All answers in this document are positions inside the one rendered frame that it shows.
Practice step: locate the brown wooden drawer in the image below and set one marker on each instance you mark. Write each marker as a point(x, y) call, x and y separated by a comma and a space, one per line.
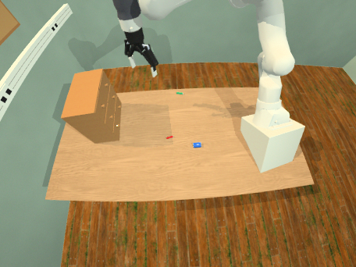
point(104, 85)
point(100, 106)
point(118, 107)
point(109, 117)
point(112, 98)
point(115, 126)

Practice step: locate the blue rectangular block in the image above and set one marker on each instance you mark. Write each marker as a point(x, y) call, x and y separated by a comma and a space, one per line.
point(197, 145)

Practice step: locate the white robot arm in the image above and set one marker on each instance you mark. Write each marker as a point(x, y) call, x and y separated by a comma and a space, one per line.
point(276, 59)

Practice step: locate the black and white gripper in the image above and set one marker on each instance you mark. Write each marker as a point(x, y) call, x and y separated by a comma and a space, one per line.
point(136, 41)

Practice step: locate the brown wooden chest of drawers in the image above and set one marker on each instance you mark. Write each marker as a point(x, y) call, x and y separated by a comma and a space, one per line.
point(79, 109)

